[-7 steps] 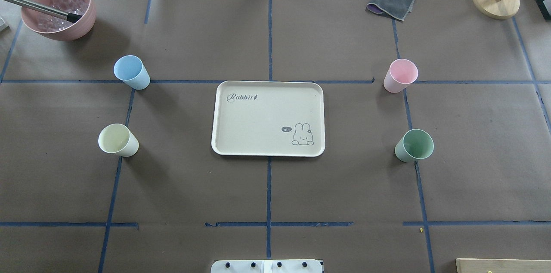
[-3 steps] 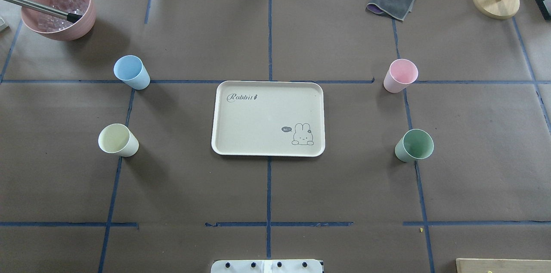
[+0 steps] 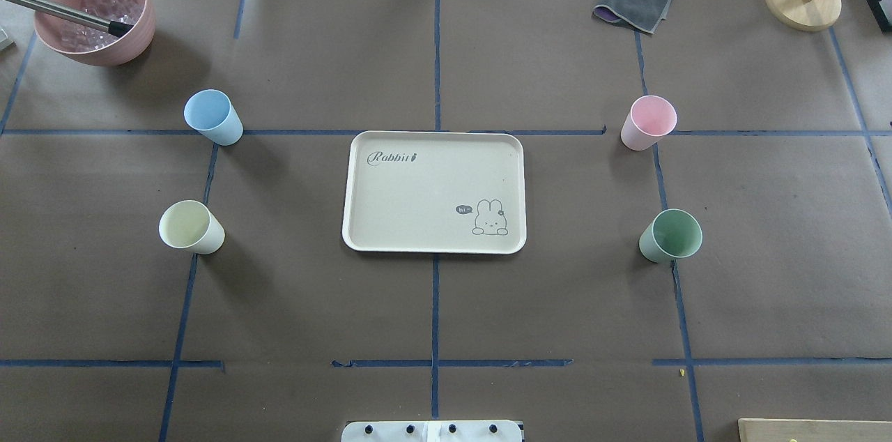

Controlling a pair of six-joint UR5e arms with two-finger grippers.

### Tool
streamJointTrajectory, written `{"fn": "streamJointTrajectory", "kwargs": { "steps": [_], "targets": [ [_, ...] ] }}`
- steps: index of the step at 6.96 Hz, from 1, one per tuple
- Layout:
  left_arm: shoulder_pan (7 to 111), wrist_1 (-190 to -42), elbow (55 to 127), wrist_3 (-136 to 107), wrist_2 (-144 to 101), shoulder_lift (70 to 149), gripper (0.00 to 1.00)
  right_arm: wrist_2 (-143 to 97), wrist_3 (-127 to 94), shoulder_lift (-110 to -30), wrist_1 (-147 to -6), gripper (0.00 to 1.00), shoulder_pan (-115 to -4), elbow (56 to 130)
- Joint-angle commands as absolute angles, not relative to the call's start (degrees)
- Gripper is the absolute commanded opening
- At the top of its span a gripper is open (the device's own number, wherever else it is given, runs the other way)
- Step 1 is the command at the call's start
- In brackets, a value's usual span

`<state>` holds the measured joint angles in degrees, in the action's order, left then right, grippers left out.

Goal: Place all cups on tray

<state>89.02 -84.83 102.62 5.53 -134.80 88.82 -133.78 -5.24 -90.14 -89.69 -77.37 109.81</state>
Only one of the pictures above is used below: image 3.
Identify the pink plastic cup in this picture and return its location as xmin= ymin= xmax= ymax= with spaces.
xmin=620 ymin=95 xmax=678 ymax=152

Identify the cream plastic cup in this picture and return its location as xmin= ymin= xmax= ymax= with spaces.
xmin=158 ymin=200 xmax=225 ymax=254

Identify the cream rabbit serving tray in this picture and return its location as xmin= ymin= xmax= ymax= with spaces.
xmin=341 ymin=130 xmax=527 ymax=254

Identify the green plastic cup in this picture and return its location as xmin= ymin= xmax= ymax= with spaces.
xmin=638 ymin=209 xmax=703 ymax=262

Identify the blue plastic cup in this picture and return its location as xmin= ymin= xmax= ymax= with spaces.
xmin=183 ymin=89 xmax=243 ymax=146

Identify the wooden cutting board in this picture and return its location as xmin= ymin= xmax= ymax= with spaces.
xmin=738 ymin=418 xmax=891 ymax=441

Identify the pink bowl with ice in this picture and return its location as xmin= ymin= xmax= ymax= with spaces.
xmin=34 ymin=0 xmax=155 ymax=66

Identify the metal tongs black tip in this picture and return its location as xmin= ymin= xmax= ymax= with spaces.
xmin=4 ymin=0 xmax=134 ymax=38

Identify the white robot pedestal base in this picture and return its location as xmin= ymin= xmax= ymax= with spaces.
xmin=341 ymin=420 xmax=525 ymax=441

